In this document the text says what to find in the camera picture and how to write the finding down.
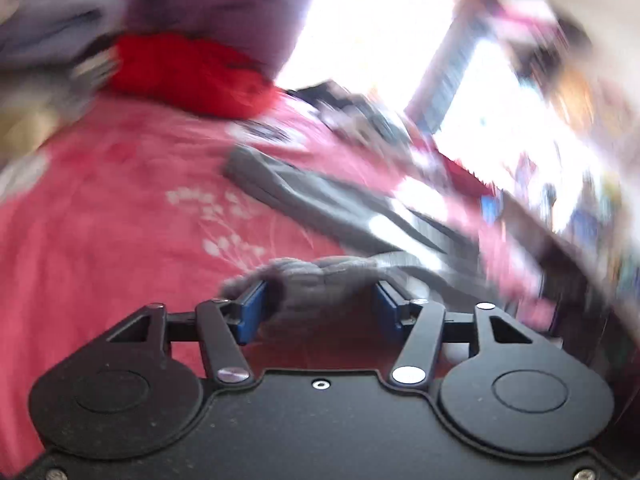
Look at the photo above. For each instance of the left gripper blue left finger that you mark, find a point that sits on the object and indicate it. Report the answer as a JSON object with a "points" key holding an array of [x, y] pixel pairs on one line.
{"points": [[224, 327]]}

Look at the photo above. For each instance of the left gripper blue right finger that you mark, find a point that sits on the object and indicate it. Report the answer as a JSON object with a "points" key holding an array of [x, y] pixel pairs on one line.
{"points": [[417, 324]]}

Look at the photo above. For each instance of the grey fleece pants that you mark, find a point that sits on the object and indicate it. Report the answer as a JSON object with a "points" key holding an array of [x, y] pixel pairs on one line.
{"points": [[386, 240]]}

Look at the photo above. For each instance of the pink floral fleece blanket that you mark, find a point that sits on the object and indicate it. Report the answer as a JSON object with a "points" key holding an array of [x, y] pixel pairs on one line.
{"points": [[129, 206]]}

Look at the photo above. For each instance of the purple quilt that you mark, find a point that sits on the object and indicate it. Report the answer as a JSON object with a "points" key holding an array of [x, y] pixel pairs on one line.
{"points": [[55, 31]]}

